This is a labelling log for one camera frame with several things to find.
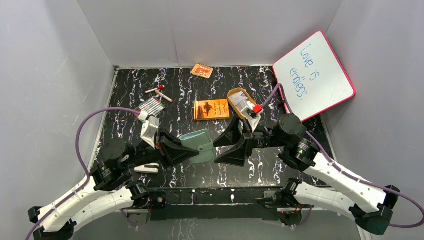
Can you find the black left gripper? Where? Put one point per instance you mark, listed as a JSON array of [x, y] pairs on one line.
[[162, 149]]

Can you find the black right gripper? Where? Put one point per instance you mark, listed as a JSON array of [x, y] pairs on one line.
[[236, 155]]

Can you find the mint green card holder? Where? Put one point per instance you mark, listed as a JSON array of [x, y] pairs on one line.
[[201, 142]]

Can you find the tan oval tray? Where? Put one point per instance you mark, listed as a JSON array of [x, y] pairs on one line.
[[233, 91]]

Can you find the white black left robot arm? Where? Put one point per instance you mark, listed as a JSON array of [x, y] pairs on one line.
[[108, 187]]

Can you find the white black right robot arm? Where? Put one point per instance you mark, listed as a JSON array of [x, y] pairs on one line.
[[371, 208]]

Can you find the white card in tray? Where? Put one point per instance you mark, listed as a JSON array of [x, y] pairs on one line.
[[238, 97]]

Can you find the small orange card box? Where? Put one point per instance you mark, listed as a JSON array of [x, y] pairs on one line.
[[202, 71]]

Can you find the clear case of markers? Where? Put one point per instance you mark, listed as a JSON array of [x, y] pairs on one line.
[[153, 106]]

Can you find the orange Huckleberry Finn book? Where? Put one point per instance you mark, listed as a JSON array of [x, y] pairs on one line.
[[215, 109]]

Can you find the white marker orange cap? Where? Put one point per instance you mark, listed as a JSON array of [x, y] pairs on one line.
[[158, 92]]

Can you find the white marker red cap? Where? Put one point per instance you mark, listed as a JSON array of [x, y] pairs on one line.
[[160, 87]]

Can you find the pink framed whiteboard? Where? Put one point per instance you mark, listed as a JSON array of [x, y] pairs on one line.
[[312, 77]]

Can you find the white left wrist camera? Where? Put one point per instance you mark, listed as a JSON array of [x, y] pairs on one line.
[[150, 127]]

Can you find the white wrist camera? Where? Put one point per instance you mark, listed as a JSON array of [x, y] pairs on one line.
[[150, 127], [251, 112]]

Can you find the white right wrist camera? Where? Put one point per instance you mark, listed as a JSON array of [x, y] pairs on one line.
[[251, 112]]

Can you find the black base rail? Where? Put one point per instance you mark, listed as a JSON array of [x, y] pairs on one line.
[[260, 203]]

